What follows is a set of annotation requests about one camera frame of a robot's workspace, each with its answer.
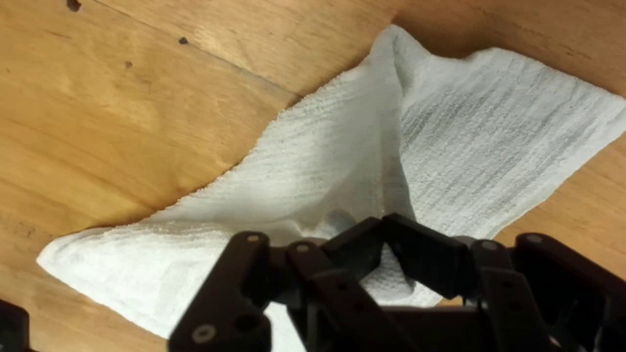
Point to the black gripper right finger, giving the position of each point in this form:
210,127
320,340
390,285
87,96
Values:
548,293

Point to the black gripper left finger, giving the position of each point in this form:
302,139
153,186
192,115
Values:
228,305

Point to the white cloth towel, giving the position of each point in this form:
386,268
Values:
325,162

